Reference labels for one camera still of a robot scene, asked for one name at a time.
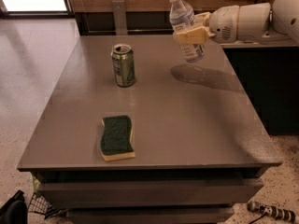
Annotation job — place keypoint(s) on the left metal wall bracket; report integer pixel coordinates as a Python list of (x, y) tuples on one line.
[(119, 14)]

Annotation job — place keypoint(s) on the grey drawer cabinet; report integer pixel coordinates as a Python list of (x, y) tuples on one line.
[(200, 146)]

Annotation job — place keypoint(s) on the black and white striped rod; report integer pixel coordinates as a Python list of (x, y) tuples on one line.
[(272, 211)]

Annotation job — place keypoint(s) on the green soda can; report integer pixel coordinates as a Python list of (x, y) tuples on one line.
[(123, 65)]

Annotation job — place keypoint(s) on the black wire basket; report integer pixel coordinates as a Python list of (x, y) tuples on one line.
[(39, 205)]

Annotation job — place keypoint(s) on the clear plastic water bottle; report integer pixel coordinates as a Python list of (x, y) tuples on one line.
[(181, 18)]

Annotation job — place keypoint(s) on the green and yellow sponge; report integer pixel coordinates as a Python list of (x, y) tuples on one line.
[(116, 140)]

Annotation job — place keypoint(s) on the black object on floor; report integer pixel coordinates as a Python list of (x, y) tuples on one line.
[(15, 210)]

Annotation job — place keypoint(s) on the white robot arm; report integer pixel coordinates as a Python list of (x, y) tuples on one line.
[(262, 23)]

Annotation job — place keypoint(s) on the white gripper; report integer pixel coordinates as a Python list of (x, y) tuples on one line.
[(222, 24)]

